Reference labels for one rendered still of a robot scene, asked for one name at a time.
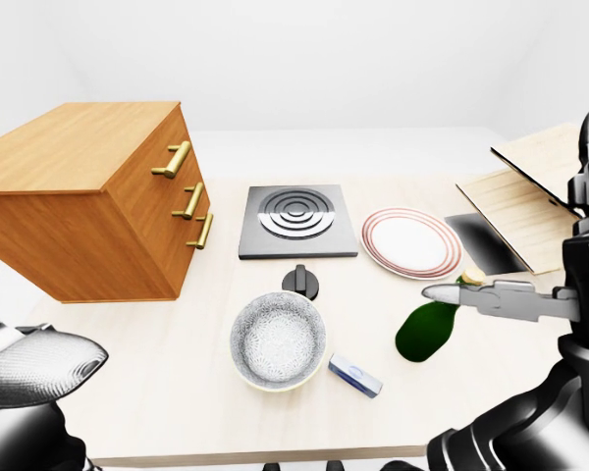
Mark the round black knob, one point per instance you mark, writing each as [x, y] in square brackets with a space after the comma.
[300, 282]

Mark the wide dark shape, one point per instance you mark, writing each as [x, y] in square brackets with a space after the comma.
[402, 466]

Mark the wooden cabinet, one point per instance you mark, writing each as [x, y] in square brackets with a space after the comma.
[54, 147]

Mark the white plate with red rings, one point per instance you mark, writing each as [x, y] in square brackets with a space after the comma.
[407, 243]

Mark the green wine bottle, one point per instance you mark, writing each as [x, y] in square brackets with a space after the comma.
[422, 333]

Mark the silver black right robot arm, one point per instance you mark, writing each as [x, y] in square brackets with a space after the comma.
[545, 427]

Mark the small dark shape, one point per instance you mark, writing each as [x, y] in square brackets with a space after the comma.
[271, 466]
[334, 466]

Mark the small blue white box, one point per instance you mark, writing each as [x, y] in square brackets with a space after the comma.
[354, 375]

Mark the large wooden drawer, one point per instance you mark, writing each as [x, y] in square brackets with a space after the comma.
[136, 183]

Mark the flat dark stove plate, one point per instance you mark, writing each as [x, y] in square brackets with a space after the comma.
[299, 235]

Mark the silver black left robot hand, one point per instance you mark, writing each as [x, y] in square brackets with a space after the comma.
[34, 365]

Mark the patterned grey bowl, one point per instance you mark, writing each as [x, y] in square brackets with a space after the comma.
[277, 341]

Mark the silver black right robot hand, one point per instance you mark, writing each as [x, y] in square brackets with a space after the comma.
[586, 275]

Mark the small wooden drawer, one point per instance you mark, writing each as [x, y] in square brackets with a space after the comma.
[178, 254]

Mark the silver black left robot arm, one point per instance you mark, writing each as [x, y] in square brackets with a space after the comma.
[24, 436]

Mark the middle-sized wooden drawer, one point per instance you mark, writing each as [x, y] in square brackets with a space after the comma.
[157, 219]

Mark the pale wooden slat tray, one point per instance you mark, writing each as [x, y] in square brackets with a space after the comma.
[520, 216]

